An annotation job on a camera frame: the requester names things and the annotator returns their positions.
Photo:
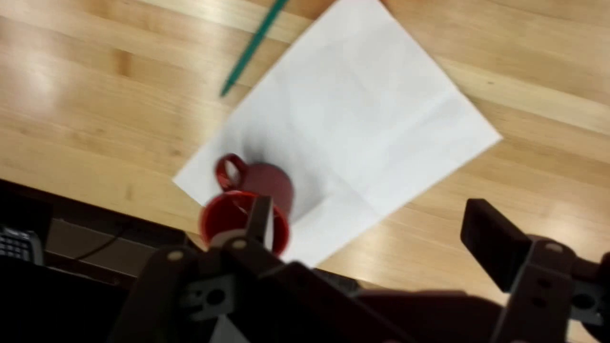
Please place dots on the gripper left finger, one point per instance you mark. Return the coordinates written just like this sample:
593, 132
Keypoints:
248, 267

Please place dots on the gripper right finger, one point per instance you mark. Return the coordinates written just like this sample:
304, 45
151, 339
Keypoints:
533, 267

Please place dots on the green pen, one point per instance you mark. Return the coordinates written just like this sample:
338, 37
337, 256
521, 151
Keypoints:
252, 45

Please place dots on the red mug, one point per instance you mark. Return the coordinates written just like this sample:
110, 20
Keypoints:
257, 190

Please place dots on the white paper sheet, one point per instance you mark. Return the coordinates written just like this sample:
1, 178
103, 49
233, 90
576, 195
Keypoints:
352, 124

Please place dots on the grey keypad device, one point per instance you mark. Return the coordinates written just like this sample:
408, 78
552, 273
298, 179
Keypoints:
19, 244

